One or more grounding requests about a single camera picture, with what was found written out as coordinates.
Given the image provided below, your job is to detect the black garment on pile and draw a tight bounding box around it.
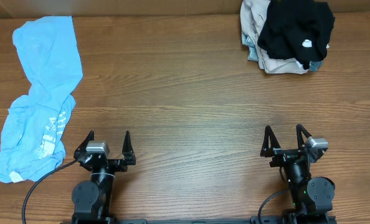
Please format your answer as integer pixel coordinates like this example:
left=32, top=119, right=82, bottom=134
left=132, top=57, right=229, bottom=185
left=257, top=0, right=335, bottom=70

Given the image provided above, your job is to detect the light blue t-shirt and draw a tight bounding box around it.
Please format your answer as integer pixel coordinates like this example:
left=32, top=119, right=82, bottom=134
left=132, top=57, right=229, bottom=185
left=0, top=16, right=83, bottom=184

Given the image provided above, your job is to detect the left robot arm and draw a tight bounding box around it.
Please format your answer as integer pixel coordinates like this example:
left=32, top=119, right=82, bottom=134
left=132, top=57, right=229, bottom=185
left=72, top=131, right=136, bottom=223

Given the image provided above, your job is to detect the beige garment in pile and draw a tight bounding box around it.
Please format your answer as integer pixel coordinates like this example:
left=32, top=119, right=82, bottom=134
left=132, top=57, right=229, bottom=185
left=240, top=0, right=308, bottom=74

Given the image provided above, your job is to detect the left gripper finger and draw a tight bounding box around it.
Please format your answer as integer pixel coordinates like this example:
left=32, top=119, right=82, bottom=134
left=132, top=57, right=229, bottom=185
left=122, top=131, right=135, bottom=161
left=75, top=131, right=94, bottom=152

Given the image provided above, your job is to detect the light denim garment in pile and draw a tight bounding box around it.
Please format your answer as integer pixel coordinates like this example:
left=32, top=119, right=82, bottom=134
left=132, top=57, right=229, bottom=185
left=242, top=32, right=323, bottom=72

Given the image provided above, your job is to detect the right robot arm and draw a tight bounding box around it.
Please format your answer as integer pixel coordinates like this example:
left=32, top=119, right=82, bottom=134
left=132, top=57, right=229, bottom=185
left=257, top=124, right=336, bottom=224

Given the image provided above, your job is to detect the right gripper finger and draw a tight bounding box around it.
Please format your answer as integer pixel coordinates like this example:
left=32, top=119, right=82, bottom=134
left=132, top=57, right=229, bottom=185
left=296, top=124, right=311, bottom=149
left=260, top=125, right=281, bottom=157

